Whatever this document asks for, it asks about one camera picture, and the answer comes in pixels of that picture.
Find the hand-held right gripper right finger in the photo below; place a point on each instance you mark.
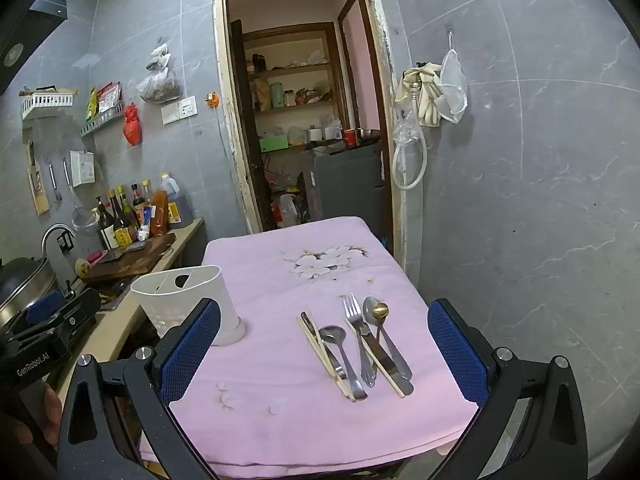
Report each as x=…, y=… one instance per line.
x=457, y=355

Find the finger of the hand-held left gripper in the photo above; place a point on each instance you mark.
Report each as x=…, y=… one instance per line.
x=45, y=305
x=82, y=305

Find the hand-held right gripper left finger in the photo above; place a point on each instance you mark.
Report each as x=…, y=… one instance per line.
x=192, y=350

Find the white plastic utensil holder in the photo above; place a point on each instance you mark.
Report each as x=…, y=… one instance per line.
x=220, y=300

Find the wooden chopstick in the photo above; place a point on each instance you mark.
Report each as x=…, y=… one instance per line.
x=304, y=324
x=386, y=374
x=400, y=390
x=350, y=394

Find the gold spoon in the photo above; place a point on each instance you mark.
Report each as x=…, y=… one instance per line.
x=381, y=310

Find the steel fork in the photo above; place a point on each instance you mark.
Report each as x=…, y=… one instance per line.
x=368, y=372

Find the slim steel spoon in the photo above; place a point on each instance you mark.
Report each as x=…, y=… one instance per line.
x=369, y=309

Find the large round steel spoon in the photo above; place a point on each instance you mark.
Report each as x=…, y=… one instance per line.
x=332, y=335

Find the person's left hand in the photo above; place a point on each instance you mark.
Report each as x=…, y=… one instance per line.
x=50, y=412

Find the loofah sponge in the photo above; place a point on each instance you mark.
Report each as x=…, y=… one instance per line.
x=82, y=267

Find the beige kitchen counter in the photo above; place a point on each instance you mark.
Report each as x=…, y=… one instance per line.
x=120, y=320

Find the pink scrubber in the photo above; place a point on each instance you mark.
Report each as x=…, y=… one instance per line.
x=96, y=256

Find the wooden cutting board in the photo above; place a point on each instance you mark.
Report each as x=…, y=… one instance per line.
x=135, y=260

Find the steel faucet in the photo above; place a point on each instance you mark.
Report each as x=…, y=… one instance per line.
x=50, y=232

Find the row of sauce bottles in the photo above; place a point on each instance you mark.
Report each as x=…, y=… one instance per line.
x=107, y=230

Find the steel mesh skimmer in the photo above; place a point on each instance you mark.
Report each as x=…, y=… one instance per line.
x=82, y=217

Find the pink floral tablecloth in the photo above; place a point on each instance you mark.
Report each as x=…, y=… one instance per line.
x=280, y=360

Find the blue white packet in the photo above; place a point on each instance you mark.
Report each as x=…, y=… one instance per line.
x=145, y=222

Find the bamboo hanging board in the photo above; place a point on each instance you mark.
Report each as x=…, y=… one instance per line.
x=40, y=195

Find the orange packet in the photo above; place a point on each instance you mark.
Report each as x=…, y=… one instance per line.
x=159, y=215

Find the steel peeler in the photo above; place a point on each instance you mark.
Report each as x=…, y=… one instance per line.
x=54, y=182

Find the large dark oil jug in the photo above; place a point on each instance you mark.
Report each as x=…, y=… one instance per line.
x=172, y=195

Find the white plastic jug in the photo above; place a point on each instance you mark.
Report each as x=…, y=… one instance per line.
x=288, y=210

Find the red plastic bag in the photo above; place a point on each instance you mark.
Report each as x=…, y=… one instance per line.
x=132, y=127

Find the green snack packet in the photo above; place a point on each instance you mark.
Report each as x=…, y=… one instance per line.
x=91, y=102

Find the grey cabinet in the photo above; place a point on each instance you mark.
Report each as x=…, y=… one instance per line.
x=345, y=185

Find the red snack packet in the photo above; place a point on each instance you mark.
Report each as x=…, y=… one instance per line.
x=107, y=97

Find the green box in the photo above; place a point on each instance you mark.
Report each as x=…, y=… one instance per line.
x=274, y=143

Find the clear bag of dried goods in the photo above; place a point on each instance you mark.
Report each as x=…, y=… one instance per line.
x=160, y=87

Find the crumpled clear plastic bag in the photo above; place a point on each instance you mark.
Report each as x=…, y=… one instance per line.
x=406, y=127

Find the steel bowl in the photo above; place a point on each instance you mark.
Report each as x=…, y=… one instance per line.
x=369, y=134

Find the red cup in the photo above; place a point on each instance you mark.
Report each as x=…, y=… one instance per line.
x=350, y=138

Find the wooden pantry shelf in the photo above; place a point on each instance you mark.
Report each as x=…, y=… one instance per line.
x=290, y=108

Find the cream rubber gloves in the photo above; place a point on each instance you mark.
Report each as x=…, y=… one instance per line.
x=425, y=95

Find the white mesh bag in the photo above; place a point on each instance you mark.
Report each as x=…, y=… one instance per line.
x=452, y=85

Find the black range hood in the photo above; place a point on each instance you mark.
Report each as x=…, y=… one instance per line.
x=30, y=30

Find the black wall socket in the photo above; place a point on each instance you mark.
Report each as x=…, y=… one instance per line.
x=65, y=242

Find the worn door frame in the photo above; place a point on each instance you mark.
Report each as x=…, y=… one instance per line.
x=240, y=185

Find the metal wall shelf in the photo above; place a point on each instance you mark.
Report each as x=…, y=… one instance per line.
x=102, y=121

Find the white wall basket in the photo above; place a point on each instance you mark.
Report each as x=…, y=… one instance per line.
x=47, y=102

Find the white wall switch panel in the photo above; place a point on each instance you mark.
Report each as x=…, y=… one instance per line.
x=179, y=110

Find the orange wall hook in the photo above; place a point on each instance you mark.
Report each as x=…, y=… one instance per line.
x=213, y=100

